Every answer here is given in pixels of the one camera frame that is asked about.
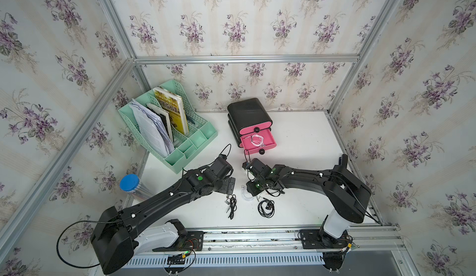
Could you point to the black stapler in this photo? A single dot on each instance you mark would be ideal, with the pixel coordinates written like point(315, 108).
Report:
point(343, 160)

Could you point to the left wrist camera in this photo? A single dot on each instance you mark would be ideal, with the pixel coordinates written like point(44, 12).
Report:
point(221, 168)

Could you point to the blue lid container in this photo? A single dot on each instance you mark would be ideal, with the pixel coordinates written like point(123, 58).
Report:
point(133, 185)

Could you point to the black earphones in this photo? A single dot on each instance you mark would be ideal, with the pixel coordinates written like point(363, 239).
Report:
point(232, 206)
point(266, 208)

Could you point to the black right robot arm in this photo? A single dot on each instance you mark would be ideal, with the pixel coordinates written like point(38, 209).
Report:
point(347, 193)

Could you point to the black white notebook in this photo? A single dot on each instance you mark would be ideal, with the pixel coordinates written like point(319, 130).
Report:
point(165, 118)

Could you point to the pink top drawer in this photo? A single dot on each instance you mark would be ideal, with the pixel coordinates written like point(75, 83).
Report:
point(255, 128)

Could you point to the aluminium front rail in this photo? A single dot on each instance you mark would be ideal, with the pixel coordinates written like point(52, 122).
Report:
point(260, 247)

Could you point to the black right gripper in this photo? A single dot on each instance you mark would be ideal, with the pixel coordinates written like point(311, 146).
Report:
point(250, 190)

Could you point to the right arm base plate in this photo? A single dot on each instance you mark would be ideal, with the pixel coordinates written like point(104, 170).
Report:
point(319, 239)

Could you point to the yellow book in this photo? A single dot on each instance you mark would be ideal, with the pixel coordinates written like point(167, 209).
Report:
point(173, 104)

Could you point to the white paper stack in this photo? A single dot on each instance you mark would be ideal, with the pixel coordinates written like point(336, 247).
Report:
point(152, 129)

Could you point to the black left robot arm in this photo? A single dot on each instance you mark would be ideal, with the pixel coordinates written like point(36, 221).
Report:
point(115, 238)

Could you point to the white earphones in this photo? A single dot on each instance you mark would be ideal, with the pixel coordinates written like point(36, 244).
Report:
point(257, 140)
point(248, 197)

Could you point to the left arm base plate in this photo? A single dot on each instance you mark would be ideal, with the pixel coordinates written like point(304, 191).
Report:
point(186, 239)

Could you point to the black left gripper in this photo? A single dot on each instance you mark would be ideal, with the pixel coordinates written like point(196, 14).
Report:
point(227, 181)

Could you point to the green desk organizer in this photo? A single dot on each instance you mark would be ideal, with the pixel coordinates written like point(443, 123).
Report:
point(187, 147)

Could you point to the black drawer cabinet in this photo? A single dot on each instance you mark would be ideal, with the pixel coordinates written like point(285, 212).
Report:
point(245, 113)

